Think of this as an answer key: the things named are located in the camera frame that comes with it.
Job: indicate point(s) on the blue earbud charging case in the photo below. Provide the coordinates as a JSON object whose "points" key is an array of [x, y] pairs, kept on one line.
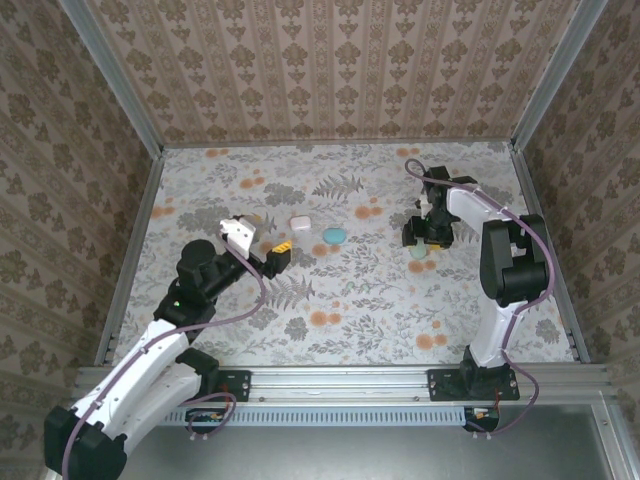
{"points": [[334, 236]]}

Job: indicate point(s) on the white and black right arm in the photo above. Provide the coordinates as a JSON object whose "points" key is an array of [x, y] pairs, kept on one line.
{"points": [[515, 260]]}

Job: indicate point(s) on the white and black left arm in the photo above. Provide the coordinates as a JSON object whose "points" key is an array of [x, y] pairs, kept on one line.
{"points": [[140, 370]]}

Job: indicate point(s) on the floral patterned tablecloth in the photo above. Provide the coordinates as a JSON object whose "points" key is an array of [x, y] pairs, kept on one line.
{"points": [[380, 325]]}

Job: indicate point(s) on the grey metal panel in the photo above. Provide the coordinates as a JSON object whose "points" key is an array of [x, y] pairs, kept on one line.
{"points": [[350, 455]]}

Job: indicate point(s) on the aluminium table side rail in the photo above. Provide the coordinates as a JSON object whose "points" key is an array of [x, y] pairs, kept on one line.
{"points": [[531, 200], [136, 235]]}

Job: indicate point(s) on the aluminium mounting rail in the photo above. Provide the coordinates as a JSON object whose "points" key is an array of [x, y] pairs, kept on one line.
{"points": [[340, 385]]}

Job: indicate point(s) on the aluminium frame post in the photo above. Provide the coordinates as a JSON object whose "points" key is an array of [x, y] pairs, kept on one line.
{"points": [[556, 75], [120, 85]]}

